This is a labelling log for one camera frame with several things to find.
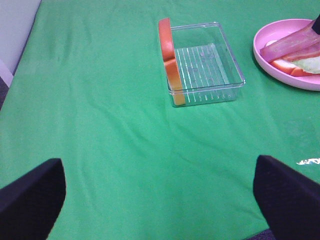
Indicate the bacon strip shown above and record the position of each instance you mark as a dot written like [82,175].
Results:
[296,41]
[309,52]

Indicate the green tablecloth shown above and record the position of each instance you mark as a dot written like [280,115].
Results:
[91,89]

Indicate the clear plastic film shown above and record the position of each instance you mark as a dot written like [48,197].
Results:
[310,161]

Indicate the green lettuce leaf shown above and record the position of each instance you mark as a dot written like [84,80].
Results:
[310,65]

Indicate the pink round plate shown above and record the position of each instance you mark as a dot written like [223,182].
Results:
[277,30]

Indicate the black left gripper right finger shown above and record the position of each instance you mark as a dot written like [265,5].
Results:
[288,200]

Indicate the bread slice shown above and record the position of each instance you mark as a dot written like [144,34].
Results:
[288,67]
[170,61]

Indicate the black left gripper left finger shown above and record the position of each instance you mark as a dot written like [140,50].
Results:
[30,205]

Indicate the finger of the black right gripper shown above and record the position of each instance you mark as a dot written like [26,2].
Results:
[316,25]

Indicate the clear left plastic container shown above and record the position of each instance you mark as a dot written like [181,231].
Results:
[208,70]

